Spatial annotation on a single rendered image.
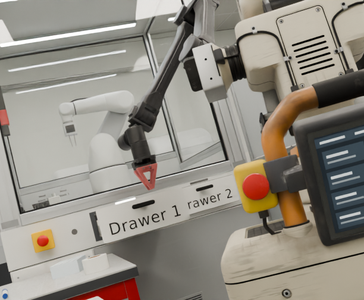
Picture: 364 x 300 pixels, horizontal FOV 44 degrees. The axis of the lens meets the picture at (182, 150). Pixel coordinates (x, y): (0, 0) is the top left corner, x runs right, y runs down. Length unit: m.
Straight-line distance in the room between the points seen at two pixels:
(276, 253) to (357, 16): 0.59
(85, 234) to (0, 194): 0.35
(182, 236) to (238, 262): 1.22
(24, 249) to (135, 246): 0.41
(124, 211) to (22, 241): 0.48
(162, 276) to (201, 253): 0.18
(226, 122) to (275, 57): 0.99
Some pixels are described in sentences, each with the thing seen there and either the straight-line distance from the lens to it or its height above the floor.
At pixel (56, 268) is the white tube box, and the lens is 1.46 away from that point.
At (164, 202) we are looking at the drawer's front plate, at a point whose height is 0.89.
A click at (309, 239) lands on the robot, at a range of 0.65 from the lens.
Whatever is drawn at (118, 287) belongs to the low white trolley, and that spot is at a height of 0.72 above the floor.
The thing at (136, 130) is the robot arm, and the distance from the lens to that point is 1.45.
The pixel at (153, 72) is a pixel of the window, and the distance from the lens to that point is 1.96.
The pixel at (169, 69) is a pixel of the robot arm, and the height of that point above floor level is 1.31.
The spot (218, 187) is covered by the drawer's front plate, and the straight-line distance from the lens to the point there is 1.89.
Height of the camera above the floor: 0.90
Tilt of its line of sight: 5 degrees up
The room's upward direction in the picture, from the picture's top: 15 degrees counter-clockwise
